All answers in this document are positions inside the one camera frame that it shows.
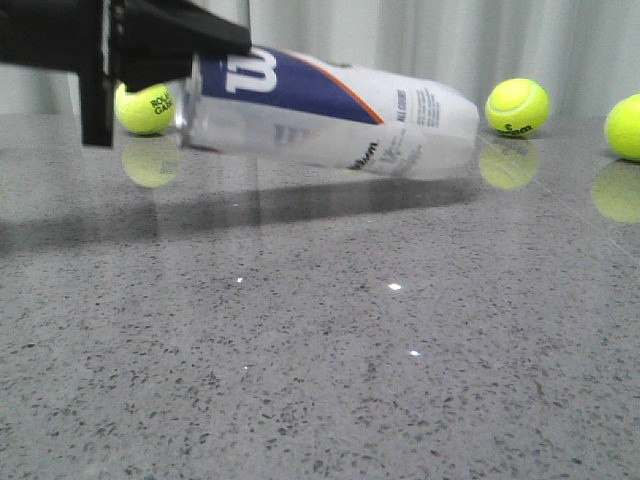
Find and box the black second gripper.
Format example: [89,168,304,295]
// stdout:
[1,1,252,147]

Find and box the white blue tennis ball can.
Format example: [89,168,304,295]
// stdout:
[176,46,480,180]

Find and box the left yellow tennis ball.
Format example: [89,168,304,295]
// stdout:
[114,83,175,135]

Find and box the yellow tennis ball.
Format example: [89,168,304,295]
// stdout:
[604,94,640,162]
[485,78,551,137]
[114,83,175,135]

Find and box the far right yellow tennis ball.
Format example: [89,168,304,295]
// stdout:
[604,94,640,162]

